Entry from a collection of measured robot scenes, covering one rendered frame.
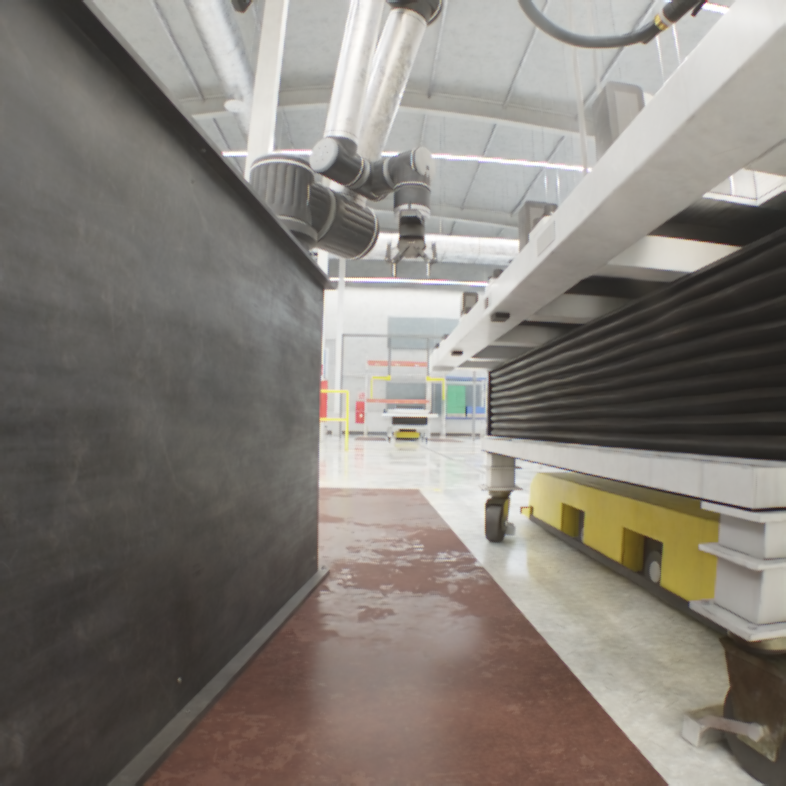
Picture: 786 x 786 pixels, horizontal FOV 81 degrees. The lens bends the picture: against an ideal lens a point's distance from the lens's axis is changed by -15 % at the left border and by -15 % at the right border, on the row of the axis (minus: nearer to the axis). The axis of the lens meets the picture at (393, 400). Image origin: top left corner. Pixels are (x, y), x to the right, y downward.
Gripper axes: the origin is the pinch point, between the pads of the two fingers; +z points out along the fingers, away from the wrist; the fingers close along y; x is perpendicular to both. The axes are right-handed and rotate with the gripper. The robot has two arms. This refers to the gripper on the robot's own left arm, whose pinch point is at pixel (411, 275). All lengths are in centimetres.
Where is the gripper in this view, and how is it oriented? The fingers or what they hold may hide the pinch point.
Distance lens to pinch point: 151.0
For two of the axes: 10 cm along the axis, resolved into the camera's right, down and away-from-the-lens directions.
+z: -0.2, 10.0, -0.5
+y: -9.9, -0.2, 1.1
